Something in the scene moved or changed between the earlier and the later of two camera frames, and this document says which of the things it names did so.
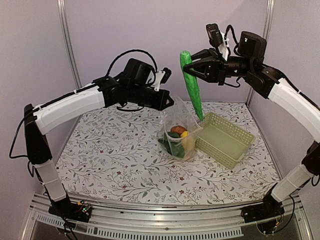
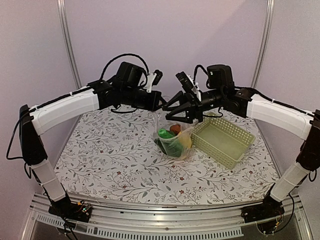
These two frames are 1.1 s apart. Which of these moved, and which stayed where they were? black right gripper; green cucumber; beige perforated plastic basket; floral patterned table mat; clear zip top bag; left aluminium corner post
Moved: green cucumber; clear zip top bag; black right gripper
Stayed: beige perforated plastic basket; floral patterned table mat; left aluminium corner post
